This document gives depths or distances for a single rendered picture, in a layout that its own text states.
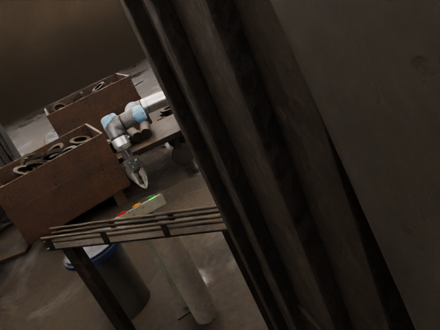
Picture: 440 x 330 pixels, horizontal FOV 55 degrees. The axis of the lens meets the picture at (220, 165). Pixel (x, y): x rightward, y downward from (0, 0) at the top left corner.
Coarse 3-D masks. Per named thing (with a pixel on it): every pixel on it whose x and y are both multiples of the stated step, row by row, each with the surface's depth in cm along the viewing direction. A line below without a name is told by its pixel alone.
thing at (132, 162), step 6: (120, 150) 189; (126, 150) 190; (126, 156) 190; (132, 156) 188; (138, 156) 188; (126, 162) 188; (132, 162) 188; (138, 162) 188; (126, 168) 189; (132, 168) 188; (138, 168) 195
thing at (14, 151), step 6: (0, 126) 615; (0, 132) 599; (6, 132) 626; (0, 138) 593; (6, 138) 616; (6, 144) 603; (12, 144) 629; (0, 150) 576; (12, 150) 620; (0, 156) 569; (6, 156) 585; (12, 156) 606; (18, 156) 629; (0, 162) 562; (6, 162) 575
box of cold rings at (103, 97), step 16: (112, 80) 562; (128, 80) 492; (80, 96) 541; (96, 96) 482; (112, 96) 489; (128, 96) 496; (48, 112) 540; (64, 112) 472; (80, 112) 479; (96, 112) 486; (112, 112) 493; (64, 128) 476; (96, 128) 490
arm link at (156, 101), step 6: (150, 96) 202; (156, 96) 201; (162, 96) 201; (132, 102) 205; (138, 102) 201; (144, 102) 200; (150, 102) 200; (156, 102) 201; (162, 102) 201; (126, 108) 198; (144, 108) 200; (150, 108) 201; (156, 108) 202
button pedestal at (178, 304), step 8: (152, 200) 190; (160, 200) 191; (136, 208) 189; (144, 208) 190; (152, 208) 190; (120, 216) 187; (128, 216) 188; (136, 224) 193; (144, 240) 196; (152, 248) 198; (160, 264) 202; (168, 272) 205; (168, 280) 206; (176, 288) 208; (176, 296) 210; (176, 304) 218; (184, 304) 212; (176, 312) 213; (184, 312) 210
